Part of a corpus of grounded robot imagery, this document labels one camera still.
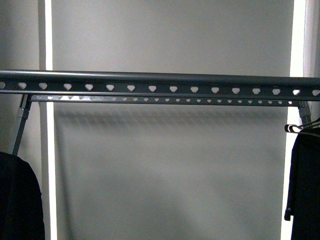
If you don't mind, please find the black printed t-shirt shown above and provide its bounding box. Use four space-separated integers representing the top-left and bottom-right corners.
284 128 320 240

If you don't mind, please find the grey clothes drying rack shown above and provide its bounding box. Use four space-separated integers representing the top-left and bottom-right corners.
0 70 320 155

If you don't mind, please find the dark translucent clothes hanger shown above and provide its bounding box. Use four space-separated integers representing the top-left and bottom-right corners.
284 118 320 138

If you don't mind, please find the black garment at left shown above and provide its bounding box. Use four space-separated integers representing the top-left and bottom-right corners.
0 152 45 240

